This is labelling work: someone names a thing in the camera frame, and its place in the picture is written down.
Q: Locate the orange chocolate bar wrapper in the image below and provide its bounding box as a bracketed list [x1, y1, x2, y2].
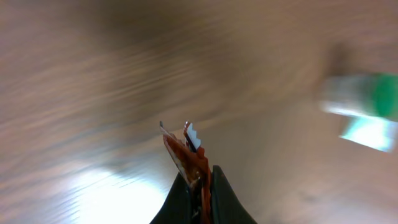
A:
[159, 121, 212, 224]

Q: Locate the white wet wipes pack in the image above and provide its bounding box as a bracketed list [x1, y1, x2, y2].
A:
[340, 116, 397, 152]

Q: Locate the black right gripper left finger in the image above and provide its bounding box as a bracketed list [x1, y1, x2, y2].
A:
[150, 174, 192, 224]

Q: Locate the green lid jar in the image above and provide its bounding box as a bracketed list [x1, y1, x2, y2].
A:
[320, 73, 397, 122]

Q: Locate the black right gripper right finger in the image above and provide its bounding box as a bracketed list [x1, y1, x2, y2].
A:
[211, 165, 257, 224]

